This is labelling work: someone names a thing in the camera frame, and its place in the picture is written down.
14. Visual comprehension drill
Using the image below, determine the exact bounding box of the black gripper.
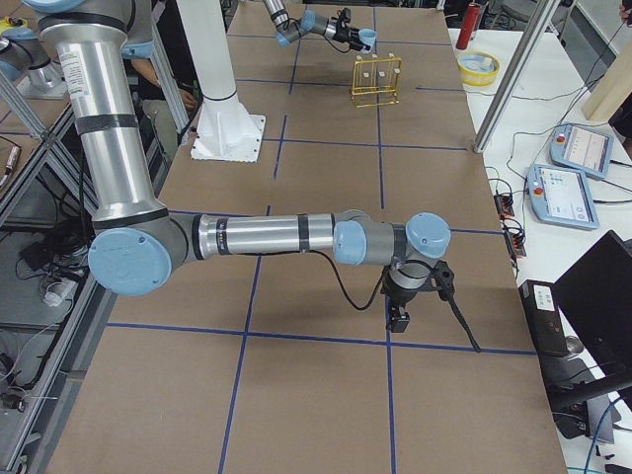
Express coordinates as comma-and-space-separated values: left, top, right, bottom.
385, 292, 411, 332
326, 7, 371, 52

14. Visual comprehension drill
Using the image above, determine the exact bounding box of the light blue plastic cup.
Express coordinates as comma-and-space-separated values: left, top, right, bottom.
358, 29, 377, 53

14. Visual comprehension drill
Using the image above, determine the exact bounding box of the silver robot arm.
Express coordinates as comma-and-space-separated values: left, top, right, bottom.
264, 0, 377, 53
31, 1, 454, 333

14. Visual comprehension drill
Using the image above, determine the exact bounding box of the red bottle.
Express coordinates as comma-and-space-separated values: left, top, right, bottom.
455, 2, 482, 50

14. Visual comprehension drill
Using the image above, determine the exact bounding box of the yellow tape roll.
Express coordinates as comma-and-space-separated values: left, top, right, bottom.
456, 51, 501, 87

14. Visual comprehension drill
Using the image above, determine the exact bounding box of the black computer box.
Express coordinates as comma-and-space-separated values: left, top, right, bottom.
519, 279, 569, 357

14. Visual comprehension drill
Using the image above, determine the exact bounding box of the orange black connector block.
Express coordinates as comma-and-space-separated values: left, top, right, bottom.
494, 193, 514, 219

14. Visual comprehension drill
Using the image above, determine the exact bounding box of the black monitor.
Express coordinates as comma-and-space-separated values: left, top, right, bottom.
552, 230, 631, 368

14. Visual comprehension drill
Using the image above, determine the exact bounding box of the lower teach pendant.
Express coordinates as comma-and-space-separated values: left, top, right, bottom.
526, 164, 599, 230

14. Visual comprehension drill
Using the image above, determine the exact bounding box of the teach pendant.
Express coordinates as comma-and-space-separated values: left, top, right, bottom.
549, 124, 614, 180
526, 164, 599, 230

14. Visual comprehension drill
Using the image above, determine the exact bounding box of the seated person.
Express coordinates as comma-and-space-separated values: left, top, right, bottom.
130, 53, 197, 163

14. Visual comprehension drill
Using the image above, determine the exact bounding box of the upper teach pendant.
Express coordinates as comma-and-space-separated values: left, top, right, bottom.
549, 124, 614, 180

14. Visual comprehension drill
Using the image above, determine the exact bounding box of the wooden board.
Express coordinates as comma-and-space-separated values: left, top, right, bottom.
582, 42, 632, 121

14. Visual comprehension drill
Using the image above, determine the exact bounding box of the white power strip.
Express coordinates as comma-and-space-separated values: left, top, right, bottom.
42, 277, 77, 307

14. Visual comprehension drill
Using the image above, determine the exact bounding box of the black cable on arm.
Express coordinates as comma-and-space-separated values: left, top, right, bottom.
261, 249, 389, 312

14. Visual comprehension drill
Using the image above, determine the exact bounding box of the gold wire cup holder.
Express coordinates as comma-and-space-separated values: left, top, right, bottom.
350, 52, 402, 108

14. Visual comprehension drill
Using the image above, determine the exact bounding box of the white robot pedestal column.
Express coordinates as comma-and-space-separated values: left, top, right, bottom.
177, 0, 266, 163

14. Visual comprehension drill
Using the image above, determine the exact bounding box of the aluminium frame post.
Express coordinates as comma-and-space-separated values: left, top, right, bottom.
473, 0, 560, 153

